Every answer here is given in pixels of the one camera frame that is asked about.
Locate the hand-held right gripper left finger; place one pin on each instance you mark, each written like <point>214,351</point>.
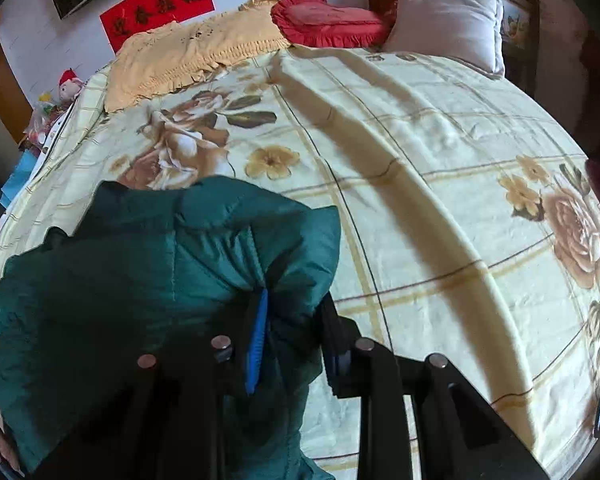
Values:
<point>256,340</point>

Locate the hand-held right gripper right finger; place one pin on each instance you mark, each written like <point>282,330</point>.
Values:
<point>337,350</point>

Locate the green quilted puffer jacket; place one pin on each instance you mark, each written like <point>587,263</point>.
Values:
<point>130,270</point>

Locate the person's left hand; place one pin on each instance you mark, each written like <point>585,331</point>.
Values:
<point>5,452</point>

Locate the floral checked bed sheet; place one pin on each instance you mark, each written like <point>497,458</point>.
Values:
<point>430,160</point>

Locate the blue box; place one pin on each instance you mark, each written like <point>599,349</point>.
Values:
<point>17,180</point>

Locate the yellow frilled pillow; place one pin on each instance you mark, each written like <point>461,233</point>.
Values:
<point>190,45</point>

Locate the bag of colourful toys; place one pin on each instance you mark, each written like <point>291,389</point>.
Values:
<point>45,122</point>

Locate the plush doll with red hat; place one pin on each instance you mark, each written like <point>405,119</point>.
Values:
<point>70,85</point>

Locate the red heart-shaped frilled pillow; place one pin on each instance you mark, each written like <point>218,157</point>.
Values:
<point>330,20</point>

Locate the white square pillow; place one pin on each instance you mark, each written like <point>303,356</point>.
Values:
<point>445,25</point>

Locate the brown wooden door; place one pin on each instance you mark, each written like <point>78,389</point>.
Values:
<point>2,90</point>

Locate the wooden chair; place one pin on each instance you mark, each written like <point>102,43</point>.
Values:
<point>527,25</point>

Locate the red wall banner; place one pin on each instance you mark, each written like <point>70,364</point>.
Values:
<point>155,10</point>

